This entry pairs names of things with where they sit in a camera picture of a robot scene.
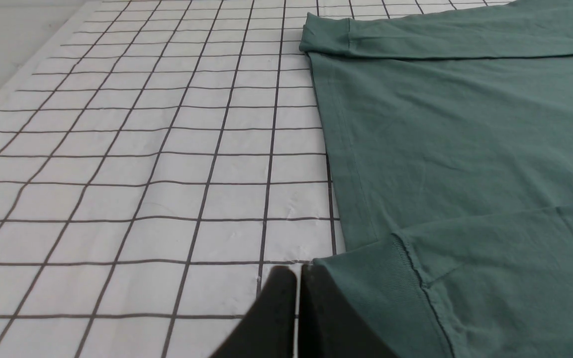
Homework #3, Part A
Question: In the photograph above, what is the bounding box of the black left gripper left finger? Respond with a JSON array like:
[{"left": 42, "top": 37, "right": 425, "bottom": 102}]
[{"left": 211, "top": 267, "right": 297, "bottom": 358}]

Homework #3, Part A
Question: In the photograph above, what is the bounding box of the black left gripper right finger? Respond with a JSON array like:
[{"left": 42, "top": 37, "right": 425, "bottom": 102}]
[{"left": 298, "top": 265, "right": 397, "bottom": 358}]

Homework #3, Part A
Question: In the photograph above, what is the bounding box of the green long-sleeve top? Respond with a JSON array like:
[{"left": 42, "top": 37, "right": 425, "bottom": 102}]
[{"left": 299, "top": 0, "right": 573, "bottom": 358}]

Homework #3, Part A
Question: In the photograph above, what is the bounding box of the white grid-pattern tablecloth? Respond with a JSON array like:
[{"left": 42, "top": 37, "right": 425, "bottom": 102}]
[{"left": 0, "top": 0, "right": 503, "bottom": 358}]

